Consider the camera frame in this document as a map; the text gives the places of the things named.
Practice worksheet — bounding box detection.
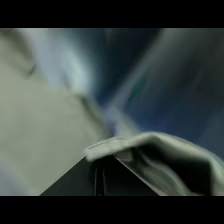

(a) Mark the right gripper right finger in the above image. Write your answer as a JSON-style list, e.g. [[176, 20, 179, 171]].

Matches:
[[99, 155, 161, 197]]

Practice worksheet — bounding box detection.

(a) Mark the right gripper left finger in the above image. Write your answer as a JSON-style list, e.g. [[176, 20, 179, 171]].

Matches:
[[39, 155, 101, 197]]

